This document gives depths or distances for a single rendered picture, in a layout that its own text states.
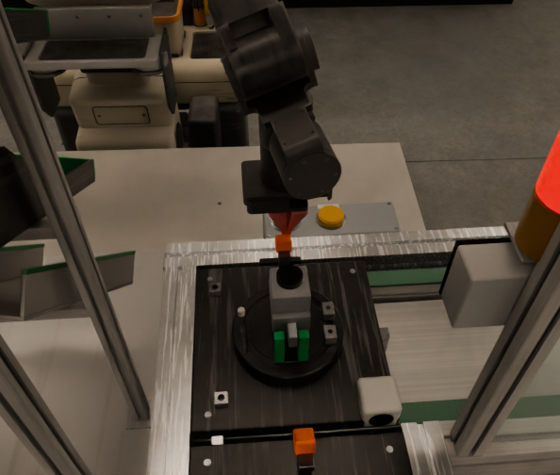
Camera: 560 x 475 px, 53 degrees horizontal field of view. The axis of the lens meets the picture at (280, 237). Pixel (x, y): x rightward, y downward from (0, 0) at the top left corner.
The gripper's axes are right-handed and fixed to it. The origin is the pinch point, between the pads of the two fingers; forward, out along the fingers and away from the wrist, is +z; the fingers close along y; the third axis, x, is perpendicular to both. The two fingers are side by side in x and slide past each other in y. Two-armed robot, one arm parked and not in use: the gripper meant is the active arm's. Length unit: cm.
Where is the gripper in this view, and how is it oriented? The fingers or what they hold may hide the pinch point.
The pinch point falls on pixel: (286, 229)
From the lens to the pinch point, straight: 72.5
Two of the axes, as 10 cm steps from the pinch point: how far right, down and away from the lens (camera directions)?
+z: 0.1, 6.8, 7.4
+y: 10.0, -0.7, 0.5
